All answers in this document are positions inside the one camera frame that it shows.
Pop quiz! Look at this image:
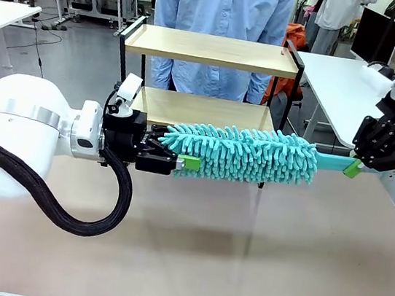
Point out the black office chair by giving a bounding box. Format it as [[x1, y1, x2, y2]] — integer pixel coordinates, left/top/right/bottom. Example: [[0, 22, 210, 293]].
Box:
[[269, 88, 308, 140]]

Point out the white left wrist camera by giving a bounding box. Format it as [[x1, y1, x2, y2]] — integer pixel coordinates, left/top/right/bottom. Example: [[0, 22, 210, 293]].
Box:
[[111, 72, 145, 119]]

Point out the thin black floor cable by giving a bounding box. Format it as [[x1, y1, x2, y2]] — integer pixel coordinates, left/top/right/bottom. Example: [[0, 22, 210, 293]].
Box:
[[26, 17, 66, 79]]

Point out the black-framed two-tier wooden shelf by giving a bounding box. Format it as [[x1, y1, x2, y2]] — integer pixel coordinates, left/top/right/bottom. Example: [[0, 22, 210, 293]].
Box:
[[101, 13, 309, 194]]

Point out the orange jacket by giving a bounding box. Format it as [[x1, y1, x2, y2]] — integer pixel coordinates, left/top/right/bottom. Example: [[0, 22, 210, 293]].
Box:
[[261, 20, 314, 112]]

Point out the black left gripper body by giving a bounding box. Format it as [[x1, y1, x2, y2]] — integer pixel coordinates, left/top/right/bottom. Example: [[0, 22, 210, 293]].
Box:
[[98, 104, 160, 171]]

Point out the teal chenille duster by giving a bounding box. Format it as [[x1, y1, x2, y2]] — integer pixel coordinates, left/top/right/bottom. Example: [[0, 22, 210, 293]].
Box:
[[152, 113, 367, 206]]

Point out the black floor power strip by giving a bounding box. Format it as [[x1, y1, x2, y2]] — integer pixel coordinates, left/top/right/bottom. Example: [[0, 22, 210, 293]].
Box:
[[41, 22, 68, 33]]

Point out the black computer monitor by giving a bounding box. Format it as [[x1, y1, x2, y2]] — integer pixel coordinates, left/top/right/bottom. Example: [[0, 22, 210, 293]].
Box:
[[348, 4, 395, 67]]

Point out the large white desk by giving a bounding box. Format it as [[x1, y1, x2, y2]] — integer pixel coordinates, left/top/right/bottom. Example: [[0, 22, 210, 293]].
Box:
[[279, 49, 395, 184]]

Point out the person in blue shirt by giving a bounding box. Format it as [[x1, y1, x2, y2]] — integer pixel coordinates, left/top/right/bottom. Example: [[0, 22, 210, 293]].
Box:
[[142, 0, 296, 108]]

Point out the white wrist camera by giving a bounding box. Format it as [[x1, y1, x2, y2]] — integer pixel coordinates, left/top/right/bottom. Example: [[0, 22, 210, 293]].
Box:
[[358, 65, 395, 102], [111, 72, 145, 119]]

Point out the small white desk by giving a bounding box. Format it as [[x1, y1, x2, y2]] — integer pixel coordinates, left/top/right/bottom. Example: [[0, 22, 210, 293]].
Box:
[[0, 0, 44, 73]]

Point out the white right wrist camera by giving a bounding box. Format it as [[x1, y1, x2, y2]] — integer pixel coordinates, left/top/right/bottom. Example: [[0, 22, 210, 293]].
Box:
[[358, 65, 395, 102]]

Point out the person in white shirt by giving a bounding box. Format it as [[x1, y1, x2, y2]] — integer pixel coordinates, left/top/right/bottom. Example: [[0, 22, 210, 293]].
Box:
[[302, 0, 380, 63]]

